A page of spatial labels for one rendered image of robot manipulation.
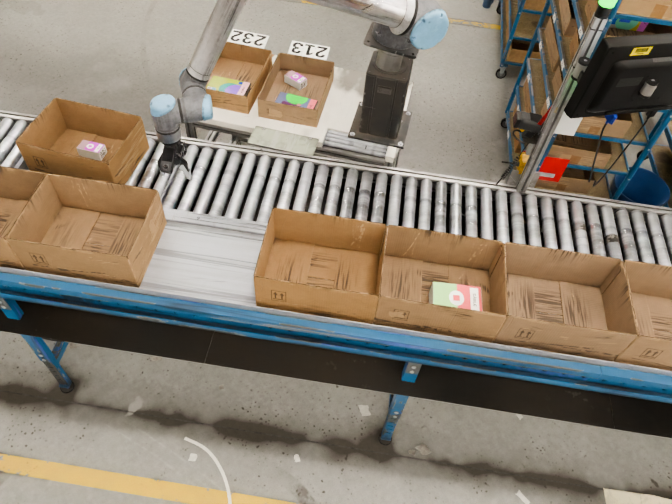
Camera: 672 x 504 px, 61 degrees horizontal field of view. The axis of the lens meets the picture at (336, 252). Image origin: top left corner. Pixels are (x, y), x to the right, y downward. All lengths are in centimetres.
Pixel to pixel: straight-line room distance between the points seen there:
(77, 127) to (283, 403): 153
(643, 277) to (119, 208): 183
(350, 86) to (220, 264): 131
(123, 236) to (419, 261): 105
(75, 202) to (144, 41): 262
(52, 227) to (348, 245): 105
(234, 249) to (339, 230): 38
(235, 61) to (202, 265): 137
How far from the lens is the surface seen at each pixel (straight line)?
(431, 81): 438
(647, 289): 225
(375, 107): 257
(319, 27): 482
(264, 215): 231
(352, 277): 196
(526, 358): 191
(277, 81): 294
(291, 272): 196
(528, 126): 241
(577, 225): 257
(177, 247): 207
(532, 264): 207
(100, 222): 221
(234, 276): 197
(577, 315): 210
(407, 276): 199
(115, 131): 267
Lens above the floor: 249
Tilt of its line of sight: 52 degrees down
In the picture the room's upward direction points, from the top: 6 degrees clockwise
